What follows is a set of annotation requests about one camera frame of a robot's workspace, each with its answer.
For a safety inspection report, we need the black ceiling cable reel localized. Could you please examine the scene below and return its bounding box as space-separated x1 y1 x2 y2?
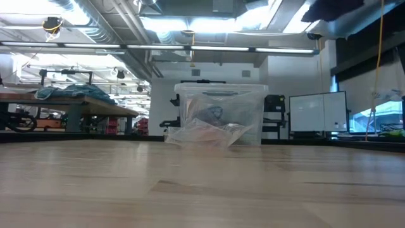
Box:
42 16 64 41

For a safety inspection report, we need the clear plastic zip bag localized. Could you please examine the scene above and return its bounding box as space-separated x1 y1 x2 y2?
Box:
165 118 254 149

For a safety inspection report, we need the black wheel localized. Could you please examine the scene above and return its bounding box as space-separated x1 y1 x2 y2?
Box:
4 110 38 133

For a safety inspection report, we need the long LED light bar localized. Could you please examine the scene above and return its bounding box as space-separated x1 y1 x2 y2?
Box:
0 40 320 57

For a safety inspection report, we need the grey wrapped bundle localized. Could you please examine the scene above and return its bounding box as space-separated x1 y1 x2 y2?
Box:
197 106 226 127

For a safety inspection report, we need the white board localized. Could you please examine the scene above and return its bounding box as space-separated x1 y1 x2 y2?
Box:
288 91 351 133

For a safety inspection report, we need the yellow cable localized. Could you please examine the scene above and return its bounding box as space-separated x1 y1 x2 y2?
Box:
365 0 385 142

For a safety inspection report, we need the black metal rig frame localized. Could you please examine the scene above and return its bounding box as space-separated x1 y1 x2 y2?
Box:
39 68 94 86

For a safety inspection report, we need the black equipment stand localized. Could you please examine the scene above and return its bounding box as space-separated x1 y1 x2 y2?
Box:
261 94 287 140

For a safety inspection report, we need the teal cloth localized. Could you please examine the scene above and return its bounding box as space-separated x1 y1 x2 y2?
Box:
34 83 118 106

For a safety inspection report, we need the clear plastic storage bin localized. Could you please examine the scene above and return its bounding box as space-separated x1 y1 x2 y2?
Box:
173 82 270 147

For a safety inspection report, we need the red storage bin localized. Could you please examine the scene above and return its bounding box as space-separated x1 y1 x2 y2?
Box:
136 117 149 136
106 117 118 134

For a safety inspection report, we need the wooden workbench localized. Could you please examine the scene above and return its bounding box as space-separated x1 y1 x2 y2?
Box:
0 92 140 136

